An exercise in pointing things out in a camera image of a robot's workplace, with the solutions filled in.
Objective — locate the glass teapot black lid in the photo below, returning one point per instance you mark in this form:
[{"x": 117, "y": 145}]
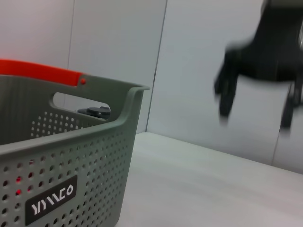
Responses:
[{"x": 94, "y": 111}]

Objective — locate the grey perforated storage bin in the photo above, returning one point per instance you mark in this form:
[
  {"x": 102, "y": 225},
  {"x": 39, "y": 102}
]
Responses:
[{"x": 82, "y": 153}]

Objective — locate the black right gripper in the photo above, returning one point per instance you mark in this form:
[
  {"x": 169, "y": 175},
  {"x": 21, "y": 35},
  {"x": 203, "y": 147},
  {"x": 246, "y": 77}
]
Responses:
[{"x": 272, "y": 47}]

